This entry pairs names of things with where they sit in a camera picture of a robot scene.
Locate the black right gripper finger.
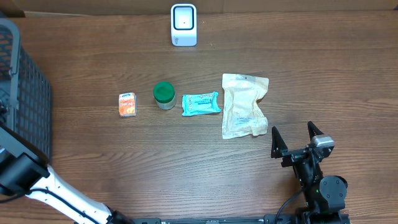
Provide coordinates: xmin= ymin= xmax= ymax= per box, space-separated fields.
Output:
xmin=307 ymin=121 xmax=323 ymax=139
xmin=271 ymin=126 xmax=288 ymax=158

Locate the beige plastic pouch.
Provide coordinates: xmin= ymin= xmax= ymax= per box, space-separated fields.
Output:
xmin=221 ymin=73 xmax=269 ymax=139

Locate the teal wipes packet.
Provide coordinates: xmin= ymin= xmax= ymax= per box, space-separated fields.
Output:
xmin=182 ymin=91 xmax=221 ymax=116

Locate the green lid jar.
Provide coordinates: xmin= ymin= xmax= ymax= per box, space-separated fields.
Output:
xmin=153 ymin=82 xmax=177 ymax=110

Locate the orange tissue pack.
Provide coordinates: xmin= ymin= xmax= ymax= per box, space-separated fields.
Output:
xmin=118 ymin=92 xmax=137 ymax=117

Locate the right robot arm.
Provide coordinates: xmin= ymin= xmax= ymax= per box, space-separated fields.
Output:
xmin=264 ymin=121 xmax=350 ymax=224

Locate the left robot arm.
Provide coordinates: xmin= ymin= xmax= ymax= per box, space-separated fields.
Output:
xmin=1 ymin=125 xmax=132 ymax=224

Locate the white barcode scanner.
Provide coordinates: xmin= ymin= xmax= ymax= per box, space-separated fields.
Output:
xmin=170 ymin=3 xmax=197 ymax=47

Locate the grey plastic basket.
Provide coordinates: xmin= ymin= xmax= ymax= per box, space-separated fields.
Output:
xmin=1 ymin=18 xmax=52 ymax=159

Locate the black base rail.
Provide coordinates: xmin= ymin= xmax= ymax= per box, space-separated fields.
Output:
xmin=133 ymin=213 xmax=351 ymax=224

